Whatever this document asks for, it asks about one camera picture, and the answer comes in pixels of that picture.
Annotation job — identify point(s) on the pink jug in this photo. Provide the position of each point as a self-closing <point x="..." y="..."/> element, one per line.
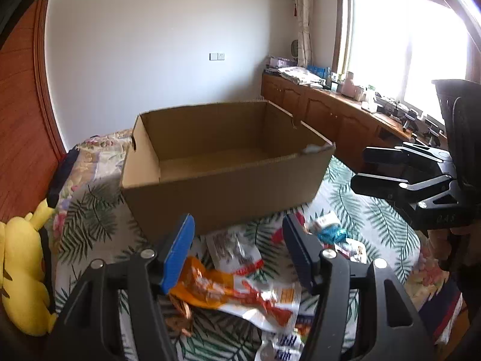
<point x="350" y="84"/>

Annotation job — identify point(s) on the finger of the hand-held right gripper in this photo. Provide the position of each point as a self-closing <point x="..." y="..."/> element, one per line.
<point x="375" y="187"/>
<point x="381" y="155"/>

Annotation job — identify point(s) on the person's right hand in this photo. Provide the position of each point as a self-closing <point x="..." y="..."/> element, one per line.
<point x="437" y="246"/>

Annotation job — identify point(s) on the pink box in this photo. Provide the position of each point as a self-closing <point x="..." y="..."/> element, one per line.
<point x="280" y="61"/>

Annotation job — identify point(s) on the small oval fan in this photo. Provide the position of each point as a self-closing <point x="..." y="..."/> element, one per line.
<point x="295" y="48"/>

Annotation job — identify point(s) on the dark cloth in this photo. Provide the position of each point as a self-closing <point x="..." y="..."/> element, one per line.
<point x="62" y="176"/>

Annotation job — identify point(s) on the leaf print blanket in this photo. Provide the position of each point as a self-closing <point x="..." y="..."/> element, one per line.
<point x="375" y="218"/>

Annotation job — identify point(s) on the small printed snack packet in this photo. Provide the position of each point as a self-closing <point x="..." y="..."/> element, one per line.
<point x="353" y="252"/>

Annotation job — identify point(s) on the blue foil candy wrapper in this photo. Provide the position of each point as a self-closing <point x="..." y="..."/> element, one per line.
<point x="331" y="234"/>

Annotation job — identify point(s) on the patterned curtain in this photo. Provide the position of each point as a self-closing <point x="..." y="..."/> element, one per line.
<point x="303" y="18"/>

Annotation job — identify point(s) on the white blue snack packet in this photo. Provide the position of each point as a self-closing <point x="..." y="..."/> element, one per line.
<point x="282" y="346"/>

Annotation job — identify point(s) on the blue packets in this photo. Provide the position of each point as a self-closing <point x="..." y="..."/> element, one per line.
<point x="317" y="70"/>

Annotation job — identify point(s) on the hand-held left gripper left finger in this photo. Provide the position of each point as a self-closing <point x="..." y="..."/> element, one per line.
<point x="176" y="259"/>

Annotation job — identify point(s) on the window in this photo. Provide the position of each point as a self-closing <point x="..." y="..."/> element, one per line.
<point x="406" y="37"/>

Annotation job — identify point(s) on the wooden cabinet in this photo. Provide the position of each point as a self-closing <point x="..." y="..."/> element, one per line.
<point x="323" y="112"/>

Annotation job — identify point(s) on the wooden wardrobe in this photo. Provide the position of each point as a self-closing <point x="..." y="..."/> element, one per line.
<point x="22" y="128"/>

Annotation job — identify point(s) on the orange snack packet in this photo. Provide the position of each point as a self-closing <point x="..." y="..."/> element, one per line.
<point x="204" y="284"/>

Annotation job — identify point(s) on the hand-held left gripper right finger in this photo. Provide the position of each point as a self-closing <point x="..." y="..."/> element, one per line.
<point x="300" y="257"/>

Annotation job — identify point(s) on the white wall switch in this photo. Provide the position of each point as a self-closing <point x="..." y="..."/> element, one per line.
<point x="217" y="56"/>

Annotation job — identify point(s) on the white red snack packet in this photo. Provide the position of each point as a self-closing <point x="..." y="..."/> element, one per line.
<point x="231" y="250"/>

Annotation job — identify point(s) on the floral quilt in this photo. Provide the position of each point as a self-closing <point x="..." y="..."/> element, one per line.
<point x="97" y="154"/>

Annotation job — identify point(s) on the folded printed cloth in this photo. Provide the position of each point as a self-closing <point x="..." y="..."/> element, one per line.
<point x="300" y="75"/>

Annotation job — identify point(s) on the yellow plush toy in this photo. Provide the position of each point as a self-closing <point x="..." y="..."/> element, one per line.
<point x="22" y="267"/>

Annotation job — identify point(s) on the cardboard box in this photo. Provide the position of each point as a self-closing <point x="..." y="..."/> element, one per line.
<point x="225" y="169"/>

